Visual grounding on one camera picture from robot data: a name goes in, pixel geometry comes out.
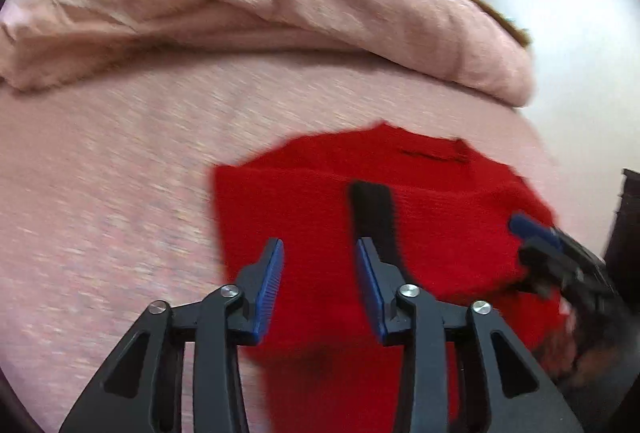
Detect pink floral bed sheet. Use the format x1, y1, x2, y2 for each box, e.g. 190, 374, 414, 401
0, 48, 617, 433

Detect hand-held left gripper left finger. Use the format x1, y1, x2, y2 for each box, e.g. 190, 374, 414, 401
59, 238, 285, 433

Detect dark wooden furniture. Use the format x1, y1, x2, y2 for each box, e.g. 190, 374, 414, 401
602, 168, 640, 276

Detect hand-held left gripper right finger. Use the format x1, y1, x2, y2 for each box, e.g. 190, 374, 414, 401
354, 237, 586, 433

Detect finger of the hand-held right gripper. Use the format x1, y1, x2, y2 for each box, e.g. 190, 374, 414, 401
508, 212, 563, 251
516, 237, 568, 300

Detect red knitted sweater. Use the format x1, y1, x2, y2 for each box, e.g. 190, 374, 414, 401
210, 122, 568, 433

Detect black strap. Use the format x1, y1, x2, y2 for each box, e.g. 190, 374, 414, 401
348, 181, 398, 266

